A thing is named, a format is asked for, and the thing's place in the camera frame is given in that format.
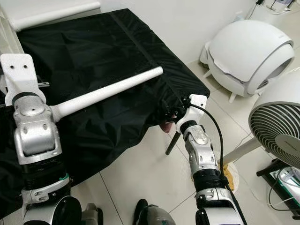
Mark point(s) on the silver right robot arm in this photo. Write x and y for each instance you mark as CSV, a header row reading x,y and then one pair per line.
x,y
199,150

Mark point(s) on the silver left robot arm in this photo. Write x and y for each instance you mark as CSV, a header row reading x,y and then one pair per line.
x,y
35,136

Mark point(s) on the pink round object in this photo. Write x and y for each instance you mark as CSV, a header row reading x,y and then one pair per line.
x,y
166,125

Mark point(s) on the black table cloth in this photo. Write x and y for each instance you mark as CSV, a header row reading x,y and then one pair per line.
x,y
103,51

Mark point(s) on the grey metal pole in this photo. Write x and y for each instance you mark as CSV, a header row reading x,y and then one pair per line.
x,y
241,151

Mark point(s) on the yellow cloth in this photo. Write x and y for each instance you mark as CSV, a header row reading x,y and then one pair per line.
x,y
228,176

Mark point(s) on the white plastic chair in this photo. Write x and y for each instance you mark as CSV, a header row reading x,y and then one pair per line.
x,y
243,49

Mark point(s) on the white round bowl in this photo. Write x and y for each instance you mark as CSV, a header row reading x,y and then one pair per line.
x,y
236,180

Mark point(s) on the white grey floor fan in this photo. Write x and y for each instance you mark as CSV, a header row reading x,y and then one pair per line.
x,y
279,126

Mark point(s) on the grey robot foot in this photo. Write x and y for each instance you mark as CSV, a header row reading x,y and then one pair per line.
x,y
159,215
93,215

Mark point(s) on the black low stand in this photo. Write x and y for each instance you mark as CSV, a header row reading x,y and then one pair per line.
x,y
272,168

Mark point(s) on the green white box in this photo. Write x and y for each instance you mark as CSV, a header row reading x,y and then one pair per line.
x,y
291,183

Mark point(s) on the white electrical device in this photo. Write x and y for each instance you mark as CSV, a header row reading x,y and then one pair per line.
x,y
281,3

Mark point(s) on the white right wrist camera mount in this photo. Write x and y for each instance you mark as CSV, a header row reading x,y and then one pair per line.
x,y
194,105

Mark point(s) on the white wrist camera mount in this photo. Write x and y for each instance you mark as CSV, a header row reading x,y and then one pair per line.
x,y
21,72
194,105

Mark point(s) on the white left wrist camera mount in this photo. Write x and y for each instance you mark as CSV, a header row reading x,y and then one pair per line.
x,y
21,72

